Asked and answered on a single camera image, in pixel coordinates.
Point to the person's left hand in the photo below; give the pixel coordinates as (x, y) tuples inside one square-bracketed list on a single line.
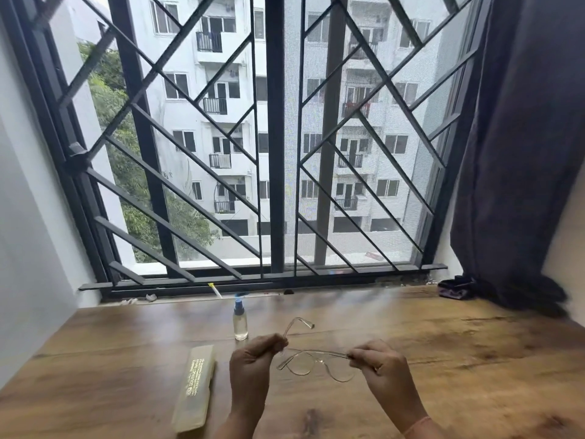
[(249, 374)]

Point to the person's right hand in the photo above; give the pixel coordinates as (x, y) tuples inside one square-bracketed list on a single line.
[(393, 379)]

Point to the small spray bottle blue cap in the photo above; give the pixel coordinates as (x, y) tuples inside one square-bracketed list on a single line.
[(240, 326)]

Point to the clear-framed eyeglasses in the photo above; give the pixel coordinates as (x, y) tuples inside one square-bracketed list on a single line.
[(301, 363)]

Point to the translucent yellowish glasses case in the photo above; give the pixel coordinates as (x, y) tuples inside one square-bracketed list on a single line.
[(194, 388)]

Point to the person's right forearm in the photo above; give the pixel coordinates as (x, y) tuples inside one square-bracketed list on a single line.
[(427, 433)]

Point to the dark crumpled cloth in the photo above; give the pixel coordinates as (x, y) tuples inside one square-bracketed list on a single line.
[(457, 288)]

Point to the pink wrist thread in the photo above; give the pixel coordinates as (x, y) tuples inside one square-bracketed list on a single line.
[(417, 426)]

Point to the white stick yellow tip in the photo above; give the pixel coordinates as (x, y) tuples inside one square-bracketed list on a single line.
[(215, 290)]

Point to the black metal window grille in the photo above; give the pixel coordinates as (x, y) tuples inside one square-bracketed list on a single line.
[(96, 286)]

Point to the white apartment building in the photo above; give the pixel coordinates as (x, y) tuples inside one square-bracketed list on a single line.
[(228, 132)]

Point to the dark curtain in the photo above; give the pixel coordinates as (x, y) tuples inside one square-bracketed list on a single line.
[(516, 155)]

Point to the green tree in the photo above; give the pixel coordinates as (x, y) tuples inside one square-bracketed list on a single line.
[(119, 146)]

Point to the black window frame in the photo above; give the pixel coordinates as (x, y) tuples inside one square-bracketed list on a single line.
[(275, 132)]

